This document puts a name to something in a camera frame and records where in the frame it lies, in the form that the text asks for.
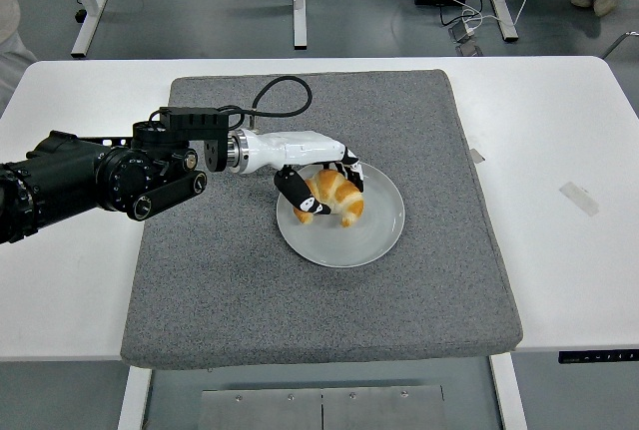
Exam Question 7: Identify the grey chair leg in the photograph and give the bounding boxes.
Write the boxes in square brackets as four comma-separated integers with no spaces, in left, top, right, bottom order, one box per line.
[601,30,639,60]

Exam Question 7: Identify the grey foot pedal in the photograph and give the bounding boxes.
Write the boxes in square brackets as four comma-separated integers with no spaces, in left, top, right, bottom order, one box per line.
[447,22,476,44]

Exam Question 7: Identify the pale grey round plate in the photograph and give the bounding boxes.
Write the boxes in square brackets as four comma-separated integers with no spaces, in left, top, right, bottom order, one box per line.
[276,158,406,268]

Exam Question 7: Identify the black table control panel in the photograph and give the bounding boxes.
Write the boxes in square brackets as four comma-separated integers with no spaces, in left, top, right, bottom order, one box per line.
[558,349,639,364]

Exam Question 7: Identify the grey metal plate with screws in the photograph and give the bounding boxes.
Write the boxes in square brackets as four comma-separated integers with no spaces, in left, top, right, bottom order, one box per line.
[199,384,448,430]

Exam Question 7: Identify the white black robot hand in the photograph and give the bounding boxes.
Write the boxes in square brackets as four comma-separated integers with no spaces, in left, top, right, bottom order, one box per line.
[243,129,367,216]

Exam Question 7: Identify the person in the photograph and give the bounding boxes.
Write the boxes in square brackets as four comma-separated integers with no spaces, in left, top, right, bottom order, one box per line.
[0,0,39,112]

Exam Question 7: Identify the clear tape strip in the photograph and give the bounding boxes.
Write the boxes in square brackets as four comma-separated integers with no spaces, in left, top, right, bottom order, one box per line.
[558,182,601,217]

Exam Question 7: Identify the grey fabric mat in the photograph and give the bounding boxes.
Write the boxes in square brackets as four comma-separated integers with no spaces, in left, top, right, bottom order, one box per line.
[120,69,524,370]

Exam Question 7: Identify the golden croissant bread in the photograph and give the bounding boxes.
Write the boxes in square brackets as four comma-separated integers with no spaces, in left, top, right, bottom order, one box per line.
[293,168,365,227]

